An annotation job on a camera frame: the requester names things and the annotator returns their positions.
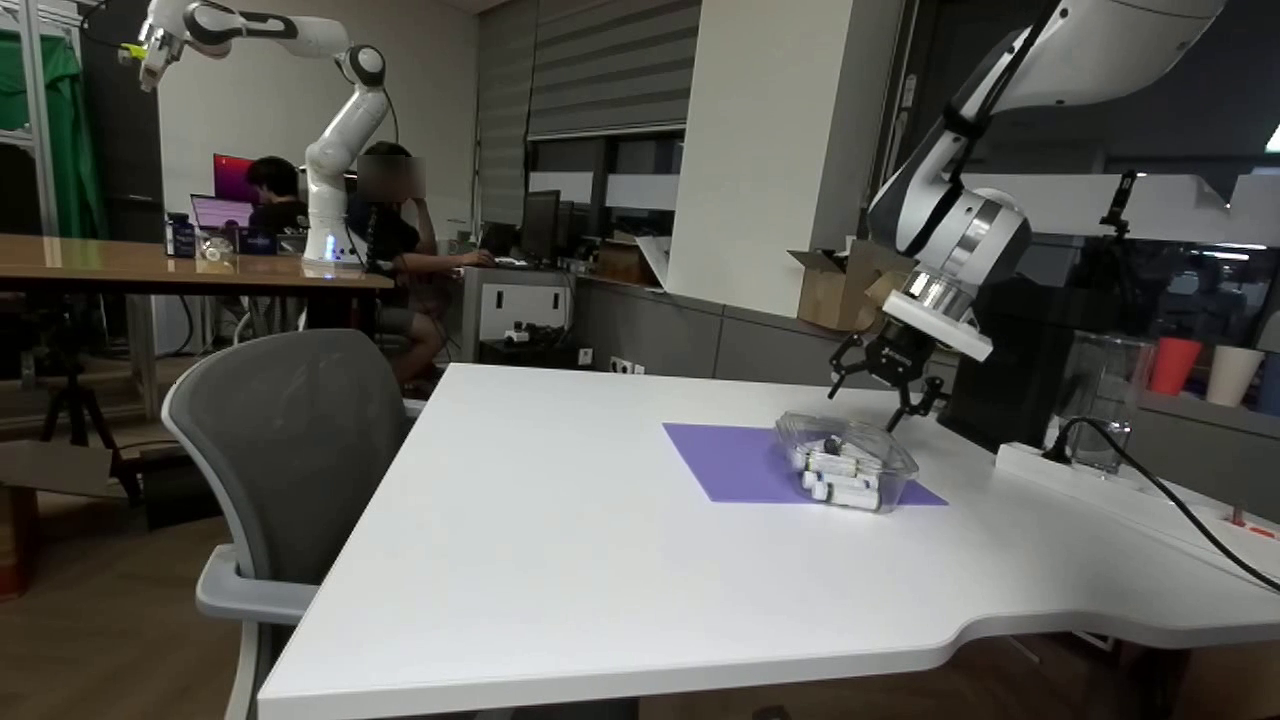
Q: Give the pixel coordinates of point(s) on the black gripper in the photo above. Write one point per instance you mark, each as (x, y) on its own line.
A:
(905, 354)

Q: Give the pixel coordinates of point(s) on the clear plastic container lid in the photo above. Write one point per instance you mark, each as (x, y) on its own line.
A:
(832, 431)

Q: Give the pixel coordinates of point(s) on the clear plastic container base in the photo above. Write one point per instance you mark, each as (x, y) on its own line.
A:
(864, 482)

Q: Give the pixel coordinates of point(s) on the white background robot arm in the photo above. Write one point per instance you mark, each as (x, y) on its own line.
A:
(335, 146)

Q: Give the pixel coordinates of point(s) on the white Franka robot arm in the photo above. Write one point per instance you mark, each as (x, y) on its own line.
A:
(1080, 62)

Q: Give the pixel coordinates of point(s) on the white and black container contents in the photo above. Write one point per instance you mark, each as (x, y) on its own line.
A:
(842, 475)

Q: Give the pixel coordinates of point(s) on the cardboard box by pillar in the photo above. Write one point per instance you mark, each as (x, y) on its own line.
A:
(842, 285)

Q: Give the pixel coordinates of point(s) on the purple mat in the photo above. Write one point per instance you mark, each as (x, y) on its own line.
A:
(724, 462)

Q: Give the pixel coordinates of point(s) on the white power strip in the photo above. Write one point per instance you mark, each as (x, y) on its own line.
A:
(1053, 462)

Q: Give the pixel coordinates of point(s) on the grey desk partition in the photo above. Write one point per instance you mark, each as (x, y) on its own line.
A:
(707, 332)

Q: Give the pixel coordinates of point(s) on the red cup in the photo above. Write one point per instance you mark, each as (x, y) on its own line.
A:
(1173, 366)

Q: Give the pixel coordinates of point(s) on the white cup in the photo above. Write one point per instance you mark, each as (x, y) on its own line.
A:
(1232, 376)

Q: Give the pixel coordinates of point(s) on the grey window blinds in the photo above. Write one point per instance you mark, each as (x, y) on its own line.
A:
(600, 65)

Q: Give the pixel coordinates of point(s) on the seated person in black shirt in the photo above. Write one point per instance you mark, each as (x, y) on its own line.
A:
(401, 254)

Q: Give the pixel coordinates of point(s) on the grey office chair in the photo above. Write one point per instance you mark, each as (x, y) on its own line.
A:
(284, 440)

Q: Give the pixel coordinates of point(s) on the seated person behind laptop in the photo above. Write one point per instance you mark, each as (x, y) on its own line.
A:
(276, 202)

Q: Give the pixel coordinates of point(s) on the laptop with purple screen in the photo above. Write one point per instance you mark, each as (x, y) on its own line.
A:
(221, 215)

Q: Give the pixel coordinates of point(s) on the long wooden desk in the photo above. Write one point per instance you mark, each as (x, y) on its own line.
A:
(146, 267)

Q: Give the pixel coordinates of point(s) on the black tripod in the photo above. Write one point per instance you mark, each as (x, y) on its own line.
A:
(75, 386)

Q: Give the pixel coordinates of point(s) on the green curtain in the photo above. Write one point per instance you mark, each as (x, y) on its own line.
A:
(53, 132)

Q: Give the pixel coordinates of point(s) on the grey wrist camera bar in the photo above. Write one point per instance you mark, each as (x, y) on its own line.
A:
(942, 326)

